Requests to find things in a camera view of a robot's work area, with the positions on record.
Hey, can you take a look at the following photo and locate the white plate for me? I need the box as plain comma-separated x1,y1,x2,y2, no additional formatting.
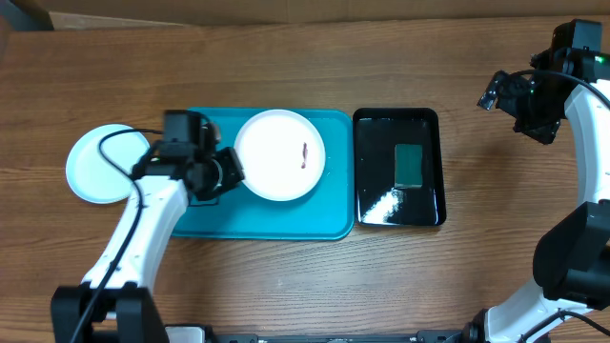
234,110,326,202

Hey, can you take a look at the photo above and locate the green sponge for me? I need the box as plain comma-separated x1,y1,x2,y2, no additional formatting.
395,144,423,189

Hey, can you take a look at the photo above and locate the light blue plate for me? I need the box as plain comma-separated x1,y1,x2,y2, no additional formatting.
66,124,150,204

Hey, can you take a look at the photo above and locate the black plastic tray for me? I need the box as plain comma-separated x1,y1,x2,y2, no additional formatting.
353,108,447,227

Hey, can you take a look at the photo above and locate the teal plastic tray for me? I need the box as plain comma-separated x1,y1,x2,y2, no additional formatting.
173,109,355,240

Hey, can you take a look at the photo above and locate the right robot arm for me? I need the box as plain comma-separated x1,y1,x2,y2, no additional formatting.
449,48,609,342

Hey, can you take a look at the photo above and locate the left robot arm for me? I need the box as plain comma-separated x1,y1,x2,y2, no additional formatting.
51,142,244,342

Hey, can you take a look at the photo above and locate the cardboard sheet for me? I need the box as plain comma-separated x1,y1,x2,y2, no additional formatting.
29,0,609,27

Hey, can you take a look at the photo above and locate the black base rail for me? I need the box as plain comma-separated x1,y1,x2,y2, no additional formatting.
205,330,478,343

